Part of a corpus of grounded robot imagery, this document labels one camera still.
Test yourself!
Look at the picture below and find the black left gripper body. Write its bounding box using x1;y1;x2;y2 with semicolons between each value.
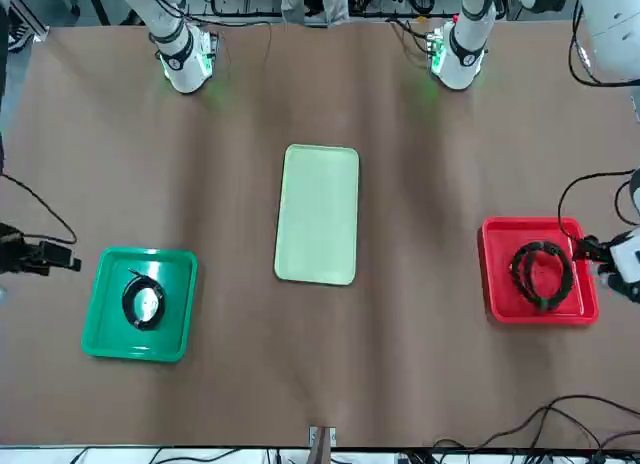
590;238;616;266

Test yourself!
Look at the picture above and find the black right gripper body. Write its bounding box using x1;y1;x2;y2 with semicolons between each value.
0;222;37;277

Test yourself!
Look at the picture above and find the thick black cable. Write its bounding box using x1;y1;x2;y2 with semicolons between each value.
509;239;576;314

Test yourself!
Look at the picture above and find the thin black cable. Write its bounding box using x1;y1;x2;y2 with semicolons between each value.
122;267;170;333

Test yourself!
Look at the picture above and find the red plastic tray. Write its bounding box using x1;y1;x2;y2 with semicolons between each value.
480;215;600;328

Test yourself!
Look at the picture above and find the green plastic tray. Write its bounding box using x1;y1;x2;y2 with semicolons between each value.
80;247;199;361

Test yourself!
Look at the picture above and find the pale green rectangular tray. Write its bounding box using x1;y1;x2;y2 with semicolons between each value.
273;143;361;287

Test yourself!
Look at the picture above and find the person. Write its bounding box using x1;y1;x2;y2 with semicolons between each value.
278;0;352;25

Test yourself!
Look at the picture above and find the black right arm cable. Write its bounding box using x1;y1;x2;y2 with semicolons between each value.
0;172;79;245

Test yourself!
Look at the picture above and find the loose black table cable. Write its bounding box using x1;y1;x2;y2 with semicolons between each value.
432;394;640;456

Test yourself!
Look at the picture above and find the aluminium frame post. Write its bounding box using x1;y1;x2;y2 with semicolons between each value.
307;425;338;464

